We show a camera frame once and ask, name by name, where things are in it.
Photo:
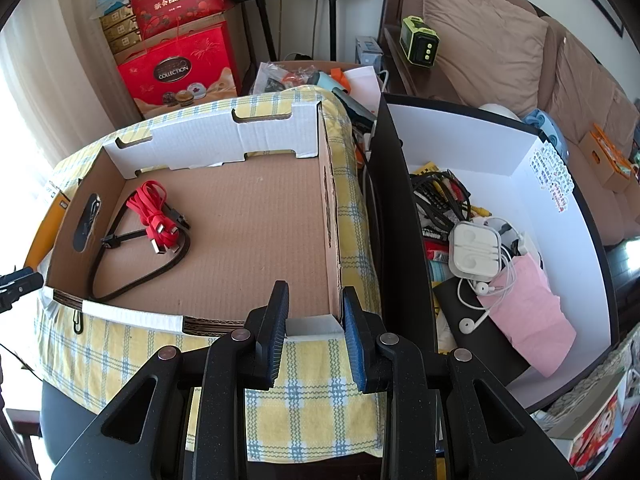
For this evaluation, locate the pink paper bag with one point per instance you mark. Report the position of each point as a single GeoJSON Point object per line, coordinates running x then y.
{"type": "Point", "coordinates": [529, 314]}

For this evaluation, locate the white earphone case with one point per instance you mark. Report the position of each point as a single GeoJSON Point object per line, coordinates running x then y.
{"type": "Point", "coordinates": [474, 251]}

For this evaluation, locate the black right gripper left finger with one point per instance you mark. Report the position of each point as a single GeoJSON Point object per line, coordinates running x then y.
{"type": "Point", "coordinates": [267, 325]}

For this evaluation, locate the white earphones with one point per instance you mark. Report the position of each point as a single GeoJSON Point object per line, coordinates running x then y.
{"type": "Point", "coordinates": [487, 289]}

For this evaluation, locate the orange cardboard carton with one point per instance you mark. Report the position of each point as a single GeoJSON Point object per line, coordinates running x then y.
{"type": "Point", "coordinates": [612, 169]}

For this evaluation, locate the green portable speaker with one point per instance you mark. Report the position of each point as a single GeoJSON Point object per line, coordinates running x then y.
{"type": "Point", "coordinates": [418, 42]}

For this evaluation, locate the red collection gift box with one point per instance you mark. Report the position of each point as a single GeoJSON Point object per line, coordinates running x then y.
{"type": "Point", "coordinates": [191, 69]}

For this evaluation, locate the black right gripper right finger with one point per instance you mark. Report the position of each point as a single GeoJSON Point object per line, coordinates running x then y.
{"type": "Point", "coordinates": [362, 329]}

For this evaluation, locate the brown sofa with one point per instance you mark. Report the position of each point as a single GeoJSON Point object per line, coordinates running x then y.
{"type": "Point", "coordinates": [575, 90]}

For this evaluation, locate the brown cardboard box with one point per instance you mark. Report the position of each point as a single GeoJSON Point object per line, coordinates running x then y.
{"type": "Point", "coordinates": [259, 197]}

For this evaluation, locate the cluttered cardboard box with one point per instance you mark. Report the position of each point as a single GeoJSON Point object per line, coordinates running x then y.
{"type": "Point", "coordinates": [361, 81]}

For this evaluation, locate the yellow plaid tablecloth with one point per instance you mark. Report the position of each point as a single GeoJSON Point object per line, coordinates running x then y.
{"type": "Point", "coordinates": [314, 410]}

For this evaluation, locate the stacked gold boxes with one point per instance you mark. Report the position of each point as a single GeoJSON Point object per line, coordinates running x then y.
{"type": "Point", "coordinates": [120, 29]}

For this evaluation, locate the brown back cushion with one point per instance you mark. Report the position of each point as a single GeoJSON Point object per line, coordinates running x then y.
{"type": "Point", "coordinates": [492, 51]}

